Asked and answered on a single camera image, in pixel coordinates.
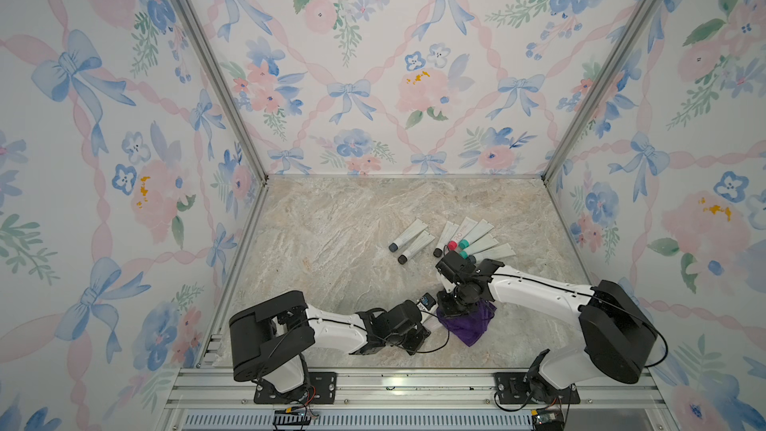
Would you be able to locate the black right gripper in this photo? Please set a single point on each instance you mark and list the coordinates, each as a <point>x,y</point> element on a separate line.
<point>445,308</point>

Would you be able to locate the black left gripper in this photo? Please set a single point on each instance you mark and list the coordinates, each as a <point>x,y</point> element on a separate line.
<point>419,335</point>

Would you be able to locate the purple cloth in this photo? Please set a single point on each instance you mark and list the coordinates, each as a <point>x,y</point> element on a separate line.
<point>469,328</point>

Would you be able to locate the white tube front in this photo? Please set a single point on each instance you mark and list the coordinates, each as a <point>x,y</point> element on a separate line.
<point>497,253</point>

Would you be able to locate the white toothpaste tube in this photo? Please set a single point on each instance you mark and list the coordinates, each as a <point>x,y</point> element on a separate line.
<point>480,230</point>

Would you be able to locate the white tube black cap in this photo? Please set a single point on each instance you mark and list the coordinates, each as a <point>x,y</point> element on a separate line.
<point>446,236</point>

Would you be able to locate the white tube pink cap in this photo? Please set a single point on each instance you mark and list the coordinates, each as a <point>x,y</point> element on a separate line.
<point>431,320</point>
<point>466,226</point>

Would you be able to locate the white tube dark cap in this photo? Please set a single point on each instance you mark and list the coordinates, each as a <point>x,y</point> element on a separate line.
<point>418,244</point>

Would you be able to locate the white tube grey cap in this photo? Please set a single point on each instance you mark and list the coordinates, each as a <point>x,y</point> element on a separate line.
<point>472,247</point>

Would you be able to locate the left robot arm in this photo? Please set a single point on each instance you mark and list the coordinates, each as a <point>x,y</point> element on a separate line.
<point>268,339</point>

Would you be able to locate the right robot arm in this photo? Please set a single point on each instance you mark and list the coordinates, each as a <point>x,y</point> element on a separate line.
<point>616,338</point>

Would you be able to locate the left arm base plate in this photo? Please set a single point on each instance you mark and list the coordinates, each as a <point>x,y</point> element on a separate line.
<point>313,388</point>

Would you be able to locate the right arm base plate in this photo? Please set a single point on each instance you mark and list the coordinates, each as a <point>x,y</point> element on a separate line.
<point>516,388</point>

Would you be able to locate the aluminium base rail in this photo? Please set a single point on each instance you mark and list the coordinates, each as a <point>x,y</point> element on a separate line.
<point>410,399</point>

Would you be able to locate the aluminium corner post right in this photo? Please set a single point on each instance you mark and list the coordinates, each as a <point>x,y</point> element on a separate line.
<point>637,21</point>

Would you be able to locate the aluminium corner post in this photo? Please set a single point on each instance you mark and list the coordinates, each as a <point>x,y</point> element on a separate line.
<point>637,21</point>
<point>206,56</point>

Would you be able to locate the aluminium corner post left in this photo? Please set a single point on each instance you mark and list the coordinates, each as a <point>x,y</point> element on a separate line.
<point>206,56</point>

